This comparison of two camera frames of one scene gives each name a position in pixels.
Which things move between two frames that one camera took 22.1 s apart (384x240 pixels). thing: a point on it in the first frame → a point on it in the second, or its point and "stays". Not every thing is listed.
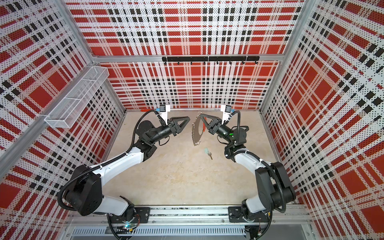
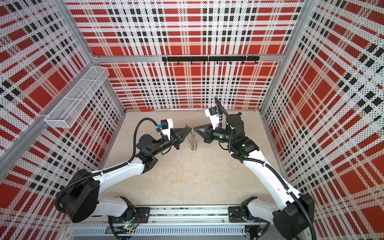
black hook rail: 211,58 stays
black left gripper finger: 183,126 → 177,145
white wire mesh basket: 67,112 stays
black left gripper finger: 177,119 → 181,131
